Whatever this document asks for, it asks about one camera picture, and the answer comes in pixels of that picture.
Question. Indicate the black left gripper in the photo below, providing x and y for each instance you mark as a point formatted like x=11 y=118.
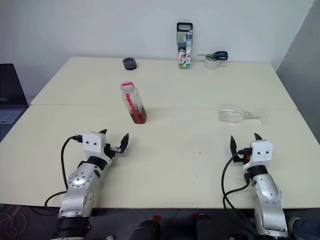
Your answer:
x=113 y=150

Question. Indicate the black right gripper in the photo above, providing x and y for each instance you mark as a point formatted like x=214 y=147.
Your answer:
x=242 y=158

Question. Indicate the clear wine glass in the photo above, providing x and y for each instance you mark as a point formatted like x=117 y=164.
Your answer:
x=231 y=113

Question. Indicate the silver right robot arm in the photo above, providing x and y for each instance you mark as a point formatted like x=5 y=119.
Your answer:
x=267 y=195

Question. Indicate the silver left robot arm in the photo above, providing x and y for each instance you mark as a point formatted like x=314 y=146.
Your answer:
x=80 y=185

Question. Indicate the plastic bottle with red liquid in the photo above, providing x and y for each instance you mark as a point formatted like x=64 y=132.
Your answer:
x=136 y=110

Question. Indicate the black round tape roll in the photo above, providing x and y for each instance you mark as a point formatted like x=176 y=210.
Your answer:
x=129 y=64

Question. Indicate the beige tape roll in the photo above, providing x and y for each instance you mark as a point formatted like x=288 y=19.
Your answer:
x=211 y=64

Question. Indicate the grey partition panel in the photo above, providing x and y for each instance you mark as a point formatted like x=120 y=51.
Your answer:
x=305 y=75

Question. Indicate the person leg with shoe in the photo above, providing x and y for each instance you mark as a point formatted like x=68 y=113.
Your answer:
x=306 y=231

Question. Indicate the marker pen box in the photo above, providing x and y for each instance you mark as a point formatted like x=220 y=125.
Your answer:
x=184 y=47

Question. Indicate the dark laptop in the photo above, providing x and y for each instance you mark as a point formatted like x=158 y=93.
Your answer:
x=10 y=87

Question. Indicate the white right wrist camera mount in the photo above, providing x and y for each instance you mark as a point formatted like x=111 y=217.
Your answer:
x=261 y=152

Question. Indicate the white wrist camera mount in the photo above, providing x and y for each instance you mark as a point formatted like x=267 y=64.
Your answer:
x=93 y=143
x=261 y=152

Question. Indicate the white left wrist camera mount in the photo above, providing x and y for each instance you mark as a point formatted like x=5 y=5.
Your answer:
x=93 y=143

